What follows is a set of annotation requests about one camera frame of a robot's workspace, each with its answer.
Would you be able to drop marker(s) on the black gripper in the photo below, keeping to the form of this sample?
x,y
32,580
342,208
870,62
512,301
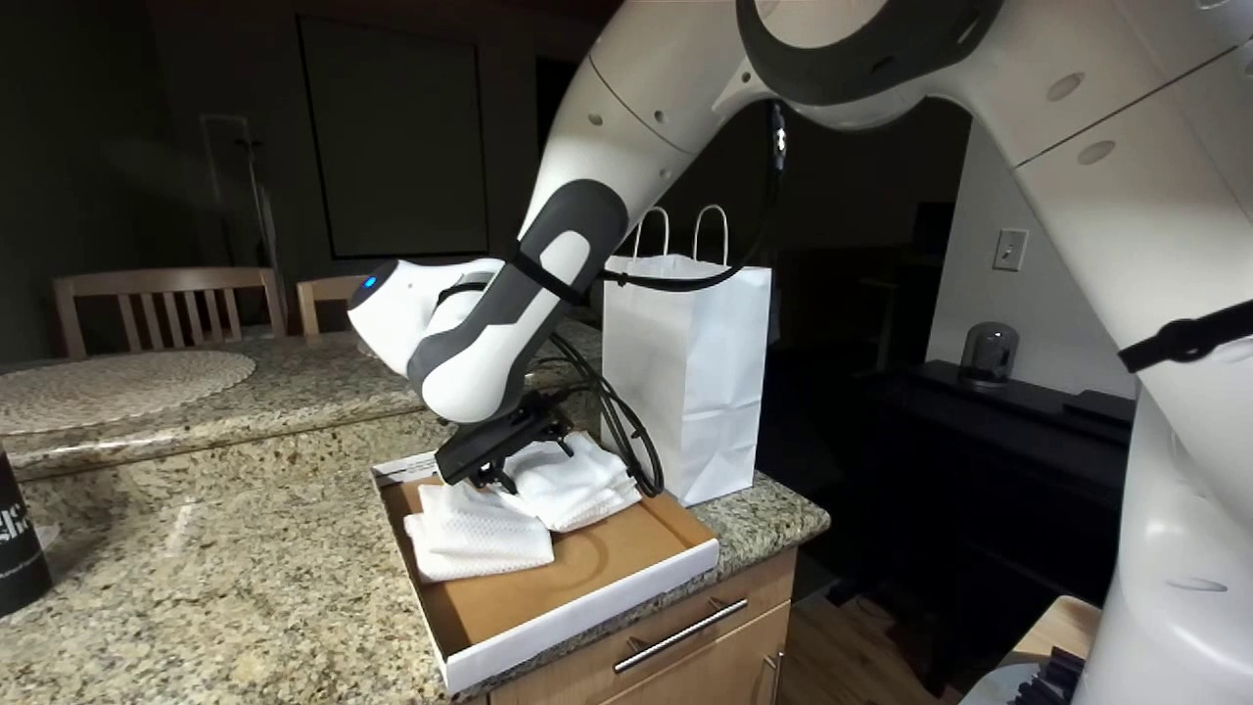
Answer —
x,y
479,454

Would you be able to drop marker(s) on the white towel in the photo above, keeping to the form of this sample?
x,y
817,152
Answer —
x,y
570,484
459,533

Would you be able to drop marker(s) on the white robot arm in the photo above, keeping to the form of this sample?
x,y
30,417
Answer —
x,y
1126,127

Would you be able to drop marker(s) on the white paper bag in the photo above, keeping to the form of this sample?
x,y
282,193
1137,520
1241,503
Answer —
x,y
685,351

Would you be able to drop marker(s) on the flat cardboard box tray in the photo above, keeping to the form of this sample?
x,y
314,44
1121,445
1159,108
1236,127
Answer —
x,y
496,626

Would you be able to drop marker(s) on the right wooden chair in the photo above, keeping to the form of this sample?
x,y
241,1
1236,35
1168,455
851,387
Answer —
x,y
324,294

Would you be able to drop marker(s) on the wooden chair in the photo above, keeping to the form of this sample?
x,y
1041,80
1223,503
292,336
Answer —
x,y
171,307
324,294

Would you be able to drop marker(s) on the left wooden chair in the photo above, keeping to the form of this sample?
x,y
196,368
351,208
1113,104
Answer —
x,y
171,307

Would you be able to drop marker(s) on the left round woven placemat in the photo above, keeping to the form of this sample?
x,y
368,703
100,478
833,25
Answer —
x,y
108,390

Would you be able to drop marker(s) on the dark bottle with label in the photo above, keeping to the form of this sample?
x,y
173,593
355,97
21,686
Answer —
x,y
23,574

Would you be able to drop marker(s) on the dark side cabinet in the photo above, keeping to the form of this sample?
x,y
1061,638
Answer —
x,y
985,503

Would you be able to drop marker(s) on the small grey speaker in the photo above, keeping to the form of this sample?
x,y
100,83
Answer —
x,y
988,351

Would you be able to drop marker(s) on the metal drawer handle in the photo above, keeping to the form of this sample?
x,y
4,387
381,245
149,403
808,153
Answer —
x,y
663,644

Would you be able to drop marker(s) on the wall light switch plate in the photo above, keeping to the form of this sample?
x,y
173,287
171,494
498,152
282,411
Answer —
x,y
1006,250

